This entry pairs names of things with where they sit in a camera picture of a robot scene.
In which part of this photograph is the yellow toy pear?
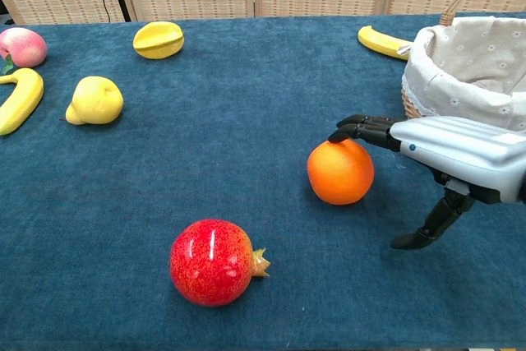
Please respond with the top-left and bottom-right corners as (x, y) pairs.
(64, 76), (125, 127)

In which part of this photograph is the pink toy peach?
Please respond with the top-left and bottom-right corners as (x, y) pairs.
(0, 26), (48, 76)

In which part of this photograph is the yellow toy starfruit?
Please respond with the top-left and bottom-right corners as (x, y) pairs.
(132, 21), (186, 61)

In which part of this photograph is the orange toy orange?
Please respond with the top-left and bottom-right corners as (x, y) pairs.
(307, 138), (376, 206)

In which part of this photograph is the blue table cloth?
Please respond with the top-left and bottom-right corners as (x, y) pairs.
(0, 12), (526, 351)

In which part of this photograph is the wicker basket with cloth liner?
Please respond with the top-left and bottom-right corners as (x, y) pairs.
(400, 0), (526, 134)

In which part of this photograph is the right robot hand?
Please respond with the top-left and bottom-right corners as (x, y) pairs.
(327, 113), (526, 250)

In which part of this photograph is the yellow toy banana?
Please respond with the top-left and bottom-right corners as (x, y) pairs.
(0, 67), (45, 137)
(357, 25), (414, 62)

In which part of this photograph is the red toy pomegranate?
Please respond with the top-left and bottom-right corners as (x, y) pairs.
(169, 218), (272, 307)

